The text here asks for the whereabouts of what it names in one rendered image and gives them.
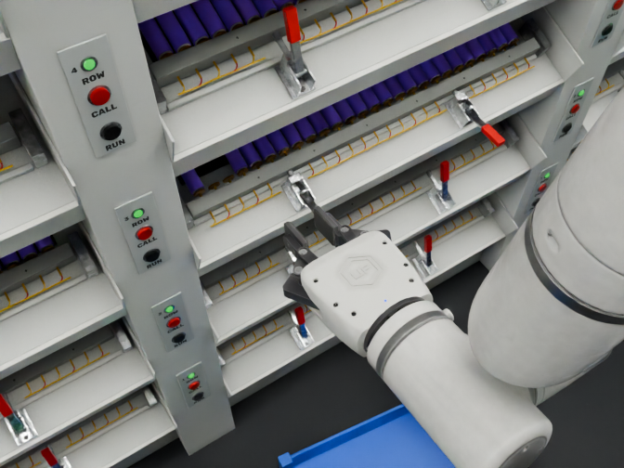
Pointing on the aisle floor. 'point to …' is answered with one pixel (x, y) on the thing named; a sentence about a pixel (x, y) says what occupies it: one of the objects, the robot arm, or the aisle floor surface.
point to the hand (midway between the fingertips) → (312, 233)
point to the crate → (373, 446)
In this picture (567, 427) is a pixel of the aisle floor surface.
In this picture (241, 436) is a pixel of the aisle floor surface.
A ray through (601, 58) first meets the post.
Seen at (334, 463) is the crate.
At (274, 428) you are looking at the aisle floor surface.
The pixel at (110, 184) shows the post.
